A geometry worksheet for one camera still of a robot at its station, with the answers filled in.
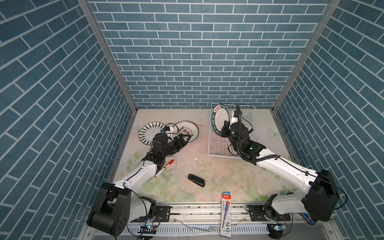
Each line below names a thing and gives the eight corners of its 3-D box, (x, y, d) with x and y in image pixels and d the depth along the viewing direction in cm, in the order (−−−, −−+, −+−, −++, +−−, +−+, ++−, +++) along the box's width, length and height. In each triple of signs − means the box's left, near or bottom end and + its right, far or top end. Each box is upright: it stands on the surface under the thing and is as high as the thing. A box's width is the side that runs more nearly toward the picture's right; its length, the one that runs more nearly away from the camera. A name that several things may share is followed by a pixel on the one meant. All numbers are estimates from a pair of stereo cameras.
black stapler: (187, 179, 87) (187, 176, 84) (190, 174, 89) (190, 171, 85) (203, 188, 84) (204, 185, 80) (206, 183, 86) (206, 180, 82)
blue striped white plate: (133, 139, 105) (132, 137, 103) (150, 120, 116) (149, 118, 115) (150, 146, 101) (149, 144, 100) (165, 126, 113) (165, 124, 111)
